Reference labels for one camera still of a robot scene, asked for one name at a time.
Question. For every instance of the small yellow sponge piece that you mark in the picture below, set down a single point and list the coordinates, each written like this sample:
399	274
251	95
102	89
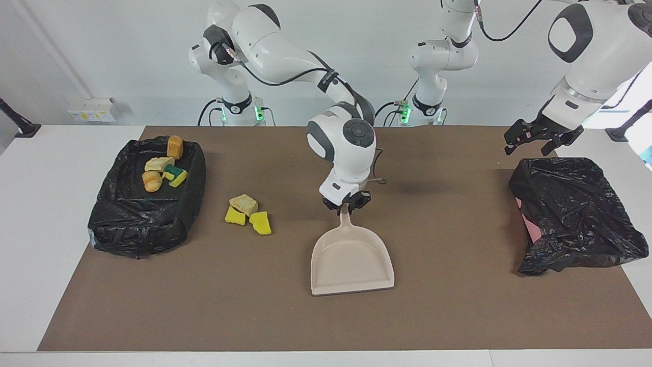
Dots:
235	216

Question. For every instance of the white wall socket box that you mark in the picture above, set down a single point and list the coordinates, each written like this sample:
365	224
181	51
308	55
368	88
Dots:
91	109

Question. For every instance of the crumpled black trash bag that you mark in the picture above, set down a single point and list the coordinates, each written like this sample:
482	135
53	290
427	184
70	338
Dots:
575	214

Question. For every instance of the large yellow sponge piece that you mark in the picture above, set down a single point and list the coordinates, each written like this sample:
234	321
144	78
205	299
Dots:
261	223

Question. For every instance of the brown oval bread roll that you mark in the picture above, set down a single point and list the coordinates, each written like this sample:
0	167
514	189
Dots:
175	147

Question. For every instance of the striped orange croissant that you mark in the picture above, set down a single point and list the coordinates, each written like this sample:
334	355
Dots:
152	181

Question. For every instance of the pink plastic bin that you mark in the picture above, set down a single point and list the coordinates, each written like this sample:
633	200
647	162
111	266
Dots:
530	224

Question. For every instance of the light blue object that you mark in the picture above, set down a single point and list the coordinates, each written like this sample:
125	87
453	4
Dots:
648	155

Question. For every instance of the beige plastic dustpan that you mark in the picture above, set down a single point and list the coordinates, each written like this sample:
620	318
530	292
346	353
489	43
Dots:
351	265

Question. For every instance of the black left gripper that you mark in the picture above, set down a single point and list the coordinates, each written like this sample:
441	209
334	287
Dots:
552	128

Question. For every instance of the pale crumbly bread chunk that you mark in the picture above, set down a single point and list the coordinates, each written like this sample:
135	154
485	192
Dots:
159	163

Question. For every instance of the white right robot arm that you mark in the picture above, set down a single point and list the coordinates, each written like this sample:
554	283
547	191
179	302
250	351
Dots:
285	56

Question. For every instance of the black clamp stand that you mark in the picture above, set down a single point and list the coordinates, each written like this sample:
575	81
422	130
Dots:
20	125
624	130

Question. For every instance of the beige sponge chunk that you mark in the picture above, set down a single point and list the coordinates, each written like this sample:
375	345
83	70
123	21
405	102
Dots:
244	205

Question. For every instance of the black bag lined bin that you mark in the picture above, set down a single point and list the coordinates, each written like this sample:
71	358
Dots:
142	224

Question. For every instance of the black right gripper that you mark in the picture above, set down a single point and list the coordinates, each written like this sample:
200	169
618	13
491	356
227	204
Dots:
349	199

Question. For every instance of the brown table mat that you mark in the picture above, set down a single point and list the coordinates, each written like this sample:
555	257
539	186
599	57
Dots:
326	316

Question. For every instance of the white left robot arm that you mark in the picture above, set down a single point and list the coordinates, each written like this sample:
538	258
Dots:
601	66

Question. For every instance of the notched yellow sponge piece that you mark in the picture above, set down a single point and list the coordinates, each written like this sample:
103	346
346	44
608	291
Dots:
176	176

